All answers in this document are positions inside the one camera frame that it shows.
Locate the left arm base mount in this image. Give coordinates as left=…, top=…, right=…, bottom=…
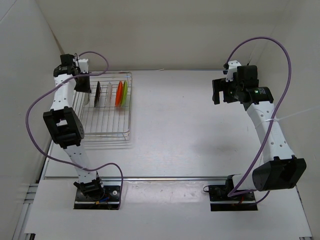
left=73, top=179, right=123, bottom=210

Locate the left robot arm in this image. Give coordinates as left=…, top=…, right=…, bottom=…
left=43, top=54, right=105, bottom=200

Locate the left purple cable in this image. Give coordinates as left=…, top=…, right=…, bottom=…
left=26, top=51, right=125, bottom=210

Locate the aluminium rail front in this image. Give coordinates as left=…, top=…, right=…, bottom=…
left=102, top=176, right=230, bottom=182

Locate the wire dish rack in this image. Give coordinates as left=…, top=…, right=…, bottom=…
left=72, top=71, right=133, bottom=150

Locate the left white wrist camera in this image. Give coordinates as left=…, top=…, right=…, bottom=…
left=76, top=58, right=89, bottom=74

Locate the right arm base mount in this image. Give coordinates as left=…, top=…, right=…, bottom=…
left=202, top=185, right=258, bottom=212

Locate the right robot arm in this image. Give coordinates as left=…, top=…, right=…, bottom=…
left=212, top=60, right=307, bottom=200

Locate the clear speckled plate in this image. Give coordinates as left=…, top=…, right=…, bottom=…
left=83, top=92, right=91, bottom=106

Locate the black plate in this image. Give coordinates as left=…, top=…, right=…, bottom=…
left=94, top=81, right=101, bottom=108

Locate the orange plate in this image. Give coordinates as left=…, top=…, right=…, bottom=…
left=115, top=81, right=123, bottom=107

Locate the green plate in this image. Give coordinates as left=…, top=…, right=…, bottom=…
left=120, top=80, right=129, bottom=107

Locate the white cable tie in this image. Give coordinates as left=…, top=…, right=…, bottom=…
left=257, top=107, right=320, bottom=126

